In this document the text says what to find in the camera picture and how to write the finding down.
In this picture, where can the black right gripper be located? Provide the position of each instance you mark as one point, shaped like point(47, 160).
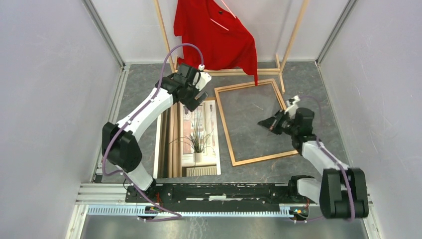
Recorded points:
point(272, 123)

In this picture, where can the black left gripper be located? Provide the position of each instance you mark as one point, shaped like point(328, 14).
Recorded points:
point(192, 103)

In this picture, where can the brown wooden picture frame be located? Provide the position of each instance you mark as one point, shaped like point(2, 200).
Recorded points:
point(281, 103)

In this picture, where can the plant photo print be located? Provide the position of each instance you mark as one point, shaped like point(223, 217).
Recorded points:
point(187, 142)

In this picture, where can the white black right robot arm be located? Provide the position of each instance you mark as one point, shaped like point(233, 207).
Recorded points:
point(342, 191)

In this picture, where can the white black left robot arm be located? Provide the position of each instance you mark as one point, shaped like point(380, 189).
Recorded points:
point(120, 140)

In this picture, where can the light wooden clothes rack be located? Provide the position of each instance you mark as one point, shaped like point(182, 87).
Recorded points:
point(238, 72)

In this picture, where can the red t-shirt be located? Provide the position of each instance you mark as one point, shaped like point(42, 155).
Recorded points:
point(206, 43)

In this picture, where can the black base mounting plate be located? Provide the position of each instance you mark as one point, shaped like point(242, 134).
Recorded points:
point(219, 197)

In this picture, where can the pink clothes hanger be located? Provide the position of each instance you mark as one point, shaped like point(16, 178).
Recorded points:
point(221, 17)

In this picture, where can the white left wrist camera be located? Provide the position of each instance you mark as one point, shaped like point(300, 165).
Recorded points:
point(201, 78)

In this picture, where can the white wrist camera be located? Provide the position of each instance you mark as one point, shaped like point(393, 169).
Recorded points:
point(292, 106)
point(201, 78)

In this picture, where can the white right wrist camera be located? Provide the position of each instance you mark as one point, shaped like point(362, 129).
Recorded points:
point(292, 106)

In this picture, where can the grey slotted cable duct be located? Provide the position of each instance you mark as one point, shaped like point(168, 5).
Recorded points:
point(145, 211)

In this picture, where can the aluminium rail frame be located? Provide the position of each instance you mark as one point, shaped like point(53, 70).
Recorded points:
point(158, 227)

